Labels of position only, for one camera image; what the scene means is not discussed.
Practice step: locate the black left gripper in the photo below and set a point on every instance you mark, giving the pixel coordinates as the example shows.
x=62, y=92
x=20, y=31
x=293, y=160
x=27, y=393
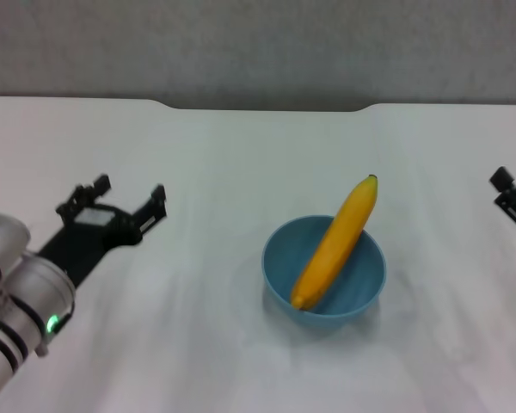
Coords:
x=90, y=234

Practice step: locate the blue plastic bowl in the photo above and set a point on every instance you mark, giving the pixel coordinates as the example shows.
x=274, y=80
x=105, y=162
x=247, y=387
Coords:
x=361, y=275

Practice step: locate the yellow banana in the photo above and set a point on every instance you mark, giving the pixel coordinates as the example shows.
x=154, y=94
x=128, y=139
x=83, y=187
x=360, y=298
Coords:
x=335, y=245

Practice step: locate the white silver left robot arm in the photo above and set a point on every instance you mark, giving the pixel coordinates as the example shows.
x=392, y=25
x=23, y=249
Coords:
x=17, y=310

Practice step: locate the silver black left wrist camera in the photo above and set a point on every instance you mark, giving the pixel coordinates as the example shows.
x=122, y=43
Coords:
x=4, y=232

